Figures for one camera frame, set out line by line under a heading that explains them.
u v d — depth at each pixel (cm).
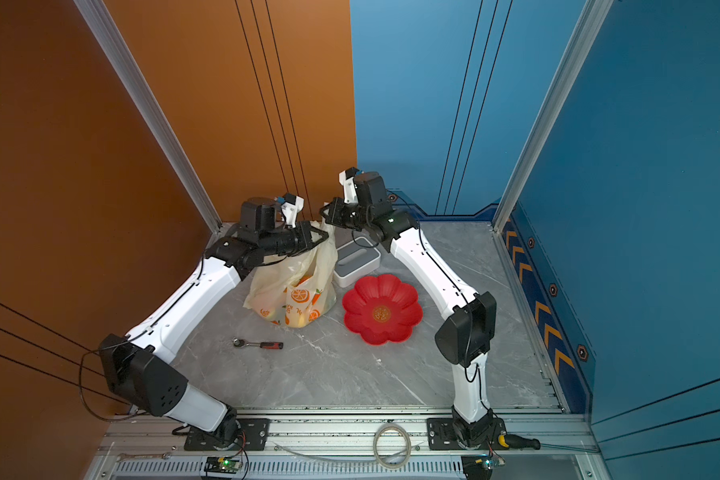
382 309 95
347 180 70
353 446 72
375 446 71
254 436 74
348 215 67
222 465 71
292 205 69
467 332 48
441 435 73
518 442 71
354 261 104
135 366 41
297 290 80
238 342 87
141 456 71
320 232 74
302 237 66
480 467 70
